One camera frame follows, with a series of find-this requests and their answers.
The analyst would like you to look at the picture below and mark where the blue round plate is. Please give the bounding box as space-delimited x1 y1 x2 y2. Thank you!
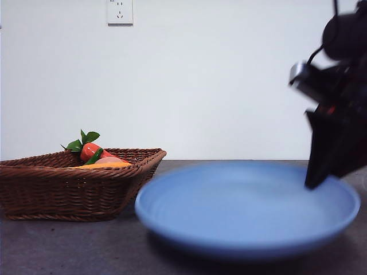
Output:
134 160 361 260

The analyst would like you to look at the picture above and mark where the yellow corn cob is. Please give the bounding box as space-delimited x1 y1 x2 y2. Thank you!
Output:
75 162 127 168

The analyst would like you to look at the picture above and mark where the brown wicker basket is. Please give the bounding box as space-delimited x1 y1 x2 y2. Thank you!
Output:
0 148 167 222

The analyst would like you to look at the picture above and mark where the pale pink round vegetable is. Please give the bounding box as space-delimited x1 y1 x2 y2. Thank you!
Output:
93 156 119 165

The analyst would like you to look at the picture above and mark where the green chili pepper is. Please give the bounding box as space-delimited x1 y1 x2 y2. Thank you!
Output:
84 148 103 166

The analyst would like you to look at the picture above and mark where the orange carrot with green leaves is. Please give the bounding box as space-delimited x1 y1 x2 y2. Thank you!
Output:
60 129 131 164

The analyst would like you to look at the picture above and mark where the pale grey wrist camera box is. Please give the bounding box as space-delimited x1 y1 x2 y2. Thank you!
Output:
288 61 323 101

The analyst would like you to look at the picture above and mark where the thin black camera cable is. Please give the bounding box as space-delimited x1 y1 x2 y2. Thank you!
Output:
306 0 341 65

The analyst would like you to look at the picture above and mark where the white wall socket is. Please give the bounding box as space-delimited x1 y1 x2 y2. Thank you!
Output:
107 0 134 26

